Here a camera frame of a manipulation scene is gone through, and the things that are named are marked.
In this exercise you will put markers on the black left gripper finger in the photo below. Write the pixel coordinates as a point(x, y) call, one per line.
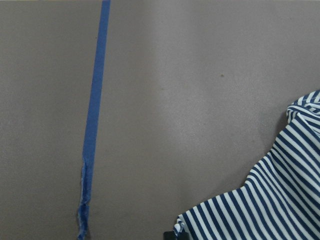
point(170, 235)

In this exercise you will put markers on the navy white striped polo shirt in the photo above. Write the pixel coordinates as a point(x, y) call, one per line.
point(280, 198)

